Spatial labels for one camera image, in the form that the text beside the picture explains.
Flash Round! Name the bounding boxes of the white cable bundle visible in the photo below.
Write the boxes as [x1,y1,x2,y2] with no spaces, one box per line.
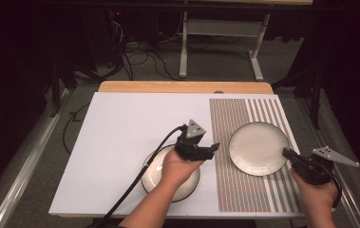
[110,19,125,50]

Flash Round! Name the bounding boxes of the metal floor rail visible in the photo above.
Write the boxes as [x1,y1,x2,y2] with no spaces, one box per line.
[297,98,360,228]
[0,88,71,228]

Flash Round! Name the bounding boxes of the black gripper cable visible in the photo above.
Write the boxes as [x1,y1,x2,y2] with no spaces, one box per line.
[329,172,344,211]
[86,123,188,228]

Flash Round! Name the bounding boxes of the person's right hand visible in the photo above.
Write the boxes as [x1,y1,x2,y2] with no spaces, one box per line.
[289,167,340,220]

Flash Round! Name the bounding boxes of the white board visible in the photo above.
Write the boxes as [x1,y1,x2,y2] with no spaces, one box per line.
[47,91,309,220]

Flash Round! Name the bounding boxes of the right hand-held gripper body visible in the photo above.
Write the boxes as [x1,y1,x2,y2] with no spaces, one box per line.
[291,145,360,186]

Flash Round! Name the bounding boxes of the dark cabinet with red light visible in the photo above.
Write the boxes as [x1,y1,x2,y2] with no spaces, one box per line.
[82,8,128,69]

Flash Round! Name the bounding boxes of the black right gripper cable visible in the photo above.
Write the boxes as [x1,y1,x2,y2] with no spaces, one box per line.
[329,172,344,211]

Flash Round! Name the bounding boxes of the person's left hand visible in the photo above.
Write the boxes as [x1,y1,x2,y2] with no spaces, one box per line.
[161,147,206,195]

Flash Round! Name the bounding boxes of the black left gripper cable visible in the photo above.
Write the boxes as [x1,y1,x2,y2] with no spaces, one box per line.
[86,123,188,228]

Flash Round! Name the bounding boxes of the black metal stand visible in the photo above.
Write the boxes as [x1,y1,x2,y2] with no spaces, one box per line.
[272,67,324,130]
[49,60,78,119]

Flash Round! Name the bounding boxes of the white metal stand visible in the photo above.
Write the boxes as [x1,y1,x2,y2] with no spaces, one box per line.
[179,0,314,82]

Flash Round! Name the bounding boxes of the striped placemat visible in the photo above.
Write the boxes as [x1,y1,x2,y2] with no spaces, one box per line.
[209,98,304,213]

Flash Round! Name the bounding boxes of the black floor cable bundle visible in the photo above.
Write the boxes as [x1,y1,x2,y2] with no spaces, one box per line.
[122,41,181,82]

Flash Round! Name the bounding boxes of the white dark-rimmed plate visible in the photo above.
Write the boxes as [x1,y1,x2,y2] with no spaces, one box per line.
[140,143,201,203]
[228,121,291,178]

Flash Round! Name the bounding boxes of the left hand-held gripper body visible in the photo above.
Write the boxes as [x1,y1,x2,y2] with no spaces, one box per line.
[174,119,216,162]

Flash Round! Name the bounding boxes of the thin black floor cable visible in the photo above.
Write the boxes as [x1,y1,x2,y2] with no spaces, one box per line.
[62,102,92,156]

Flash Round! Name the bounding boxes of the wooden table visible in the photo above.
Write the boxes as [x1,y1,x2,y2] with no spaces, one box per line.
[98,80,275,95]

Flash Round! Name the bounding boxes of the dark curtain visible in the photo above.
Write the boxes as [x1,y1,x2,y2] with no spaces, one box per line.
[300,0,360,191]
[0,0,55,207]

